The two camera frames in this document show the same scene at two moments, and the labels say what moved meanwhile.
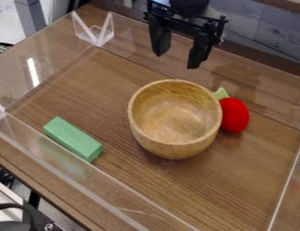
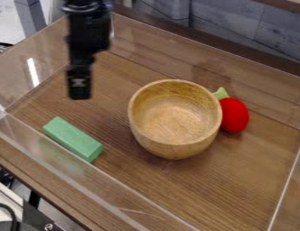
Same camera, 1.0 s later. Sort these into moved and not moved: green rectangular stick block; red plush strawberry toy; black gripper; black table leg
Moved: black gripper
Not moved: green rectangular stick block; red plush strawberry toy; black table leg
